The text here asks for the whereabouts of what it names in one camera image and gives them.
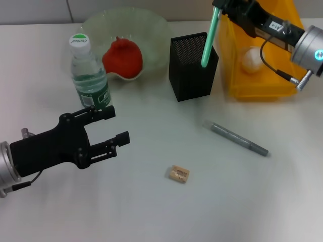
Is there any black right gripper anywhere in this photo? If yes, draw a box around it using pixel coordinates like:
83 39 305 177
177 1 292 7
211 0 305 51

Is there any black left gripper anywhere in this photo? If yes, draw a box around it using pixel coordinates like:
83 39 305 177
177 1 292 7
10 105 131 178

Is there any green utility knife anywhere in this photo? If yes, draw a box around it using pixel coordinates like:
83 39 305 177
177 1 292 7
201 6 223 68

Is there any clear green-label water bottle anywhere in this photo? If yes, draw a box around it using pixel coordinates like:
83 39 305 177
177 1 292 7
68 32 114 111

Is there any white paper ball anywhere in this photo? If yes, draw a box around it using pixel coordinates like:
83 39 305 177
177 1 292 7
241 47 265 75

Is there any red-orange fruit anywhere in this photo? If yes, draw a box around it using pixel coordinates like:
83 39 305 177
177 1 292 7
101 36 144 79

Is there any grey pen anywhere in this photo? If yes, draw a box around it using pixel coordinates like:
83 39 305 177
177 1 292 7
203 119 270 157

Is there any translucent green fruit plate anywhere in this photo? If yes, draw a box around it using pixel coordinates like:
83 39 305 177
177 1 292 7
80 7 175 82

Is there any black mesh pen holder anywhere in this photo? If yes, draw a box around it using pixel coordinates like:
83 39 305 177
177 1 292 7
168 32 220 102

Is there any yellow plastic bin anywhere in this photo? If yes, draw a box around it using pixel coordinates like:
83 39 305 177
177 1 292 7
218 0 306 102

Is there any left wrist plug with cable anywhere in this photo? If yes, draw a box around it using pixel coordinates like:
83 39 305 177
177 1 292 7
0 171 41 199

